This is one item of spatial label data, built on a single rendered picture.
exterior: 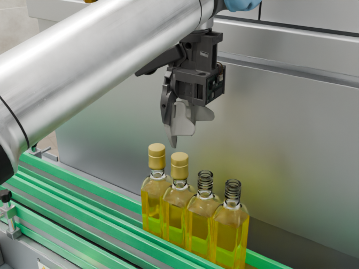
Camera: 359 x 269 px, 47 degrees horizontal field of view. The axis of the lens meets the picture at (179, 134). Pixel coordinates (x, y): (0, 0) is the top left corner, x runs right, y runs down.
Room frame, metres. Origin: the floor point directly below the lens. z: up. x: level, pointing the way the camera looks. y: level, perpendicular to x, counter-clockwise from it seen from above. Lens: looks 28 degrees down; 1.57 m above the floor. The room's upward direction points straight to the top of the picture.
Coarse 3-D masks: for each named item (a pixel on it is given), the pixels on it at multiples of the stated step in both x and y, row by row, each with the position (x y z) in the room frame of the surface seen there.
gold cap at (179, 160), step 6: (174, 156) 0.68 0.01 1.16; (180, 156) 0.68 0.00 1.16; (186, 156) 0.68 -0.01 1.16; (174, 162) 0.67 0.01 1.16; (180, 162) 0.67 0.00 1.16; (186, 162) 0.67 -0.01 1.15; (174, 168) 0.67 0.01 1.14; (180, 168) 0.67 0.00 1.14; (186, 168) 0.67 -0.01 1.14; (174, 174) 0.67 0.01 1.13; (180, 174) 0.67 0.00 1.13; (186, 174) 0.67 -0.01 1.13
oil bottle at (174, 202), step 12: (168, 192) 0.67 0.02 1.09; (180, 192) 0.67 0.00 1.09; (192, 192) 0.68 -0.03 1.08; (168, 204) 0.66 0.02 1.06; (180, 204) 0.65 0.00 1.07; (168, 216) 0.67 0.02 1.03; (180, 216) 0.65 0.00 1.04; (168, 228) 0.67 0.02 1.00; (180, 228) 0.65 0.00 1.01; (168, 240) 0.67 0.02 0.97; (180, 240) 0.65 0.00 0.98
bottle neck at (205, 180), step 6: (198, 174) 0.65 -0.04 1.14; (204, 174) 0.66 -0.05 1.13; (210, 174) 0.65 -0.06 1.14; (198, 180) 0.65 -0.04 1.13; (204, 180) 0.64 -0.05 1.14; (210, 180) 0.64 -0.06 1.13; (198, 186) 0.65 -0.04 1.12; (204, 186) 0.64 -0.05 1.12; (210, 186) 0.64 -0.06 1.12; (198, 192) 0.65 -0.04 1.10; (204, 192) 0.64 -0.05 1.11; (210, 192) 0.64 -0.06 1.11; (204, 198) 0.64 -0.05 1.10
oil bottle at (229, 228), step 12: (240, 204) 0.63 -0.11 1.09; (216, 216) 0.61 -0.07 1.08; (228, 216) 0.60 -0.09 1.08; (240, 216) 0.60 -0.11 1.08; (216, 228) 0.61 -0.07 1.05; (228, 228) 0.59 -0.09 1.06; (240, 228) 0.59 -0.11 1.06; (216, 240) 0.61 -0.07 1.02; (228, 240) 0.59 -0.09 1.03; (240, 240) 0.60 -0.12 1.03; (216, 252) 0.61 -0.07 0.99; (228, 252) 0.59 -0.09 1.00; (240, 252) 0.60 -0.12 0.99; (216, 264) 0.60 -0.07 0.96; (228, 264) 0.59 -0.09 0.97; (240, 264) 0.61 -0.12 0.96
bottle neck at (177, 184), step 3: (174, 180) 0.67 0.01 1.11; (177, 180) 0.67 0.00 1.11; (180, 180) 0.67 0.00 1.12; (183, 180) 0.67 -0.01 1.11; (186, 180) 0.68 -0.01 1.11; (174, 183) 0.67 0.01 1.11; (177, 183) 0.67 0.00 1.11; (180, 183) 0.67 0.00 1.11; (183, 183) 0.67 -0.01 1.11; (186, 183) 0.68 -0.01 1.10; (174, 186) 0.67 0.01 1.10; (177, 186) 0.67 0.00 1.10; (180, 186) 0.67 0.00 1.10; (183, 186) 0.67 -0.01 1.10; (186, 186) 0.68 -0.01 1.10
